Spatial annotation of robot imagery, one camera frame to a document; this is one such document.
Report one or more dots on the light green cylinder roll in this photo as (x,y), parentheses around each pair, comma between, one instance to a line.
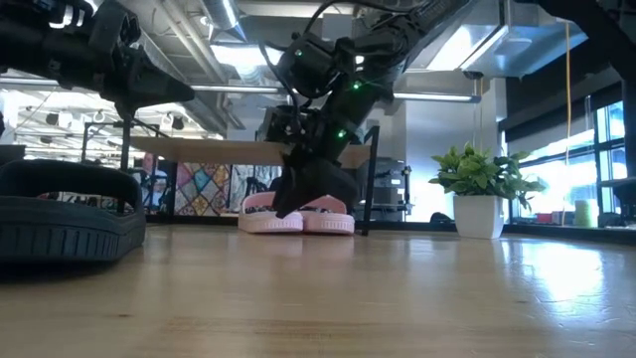
(584,214)

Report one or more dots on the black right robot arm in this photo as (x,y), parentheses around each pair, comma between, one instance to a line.
(358,99)

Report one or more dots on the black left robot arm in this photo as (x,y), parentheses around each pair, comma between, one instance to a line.
(45,54)

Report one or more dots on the black aluminium rig frame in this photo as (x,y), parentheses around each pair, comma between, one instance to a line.
(546,232)

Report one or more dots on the black equipment cart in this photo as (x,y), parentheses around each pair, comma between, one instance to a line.
(395,189)

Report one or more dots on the pink slide sandal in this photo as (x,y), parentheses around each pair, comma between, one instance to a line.
(268,223)
(330,223)

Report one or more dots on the person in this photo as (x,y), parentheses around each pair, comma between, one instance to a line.
(151,174)

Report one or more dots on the green potted plant white pot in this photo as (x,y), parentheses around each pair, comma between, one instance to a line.
(477,199)

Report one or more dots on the long ceiling light tube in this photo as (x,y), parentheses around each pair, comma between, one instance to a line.
(233,89)

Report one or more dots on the black slide sandal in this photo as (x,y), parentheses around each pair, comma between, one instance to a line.
(64,229)

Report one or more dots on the colourful patterned panel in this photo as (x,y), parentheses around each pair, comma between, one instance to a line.
(204,191)

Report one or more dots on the wooden shelf with black legs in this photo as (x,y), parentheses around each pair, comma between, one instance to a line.
(223,151)

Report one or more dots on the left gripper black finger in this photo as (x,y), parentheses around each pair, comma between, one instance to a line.
(149,89)

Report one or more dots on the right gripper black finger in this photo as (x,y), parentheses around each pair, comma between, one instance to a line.
(300,189)
(343,186)

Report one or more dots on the rectangular metal ventilation duct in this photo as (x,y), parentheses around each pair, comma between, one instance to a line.
(522,45)

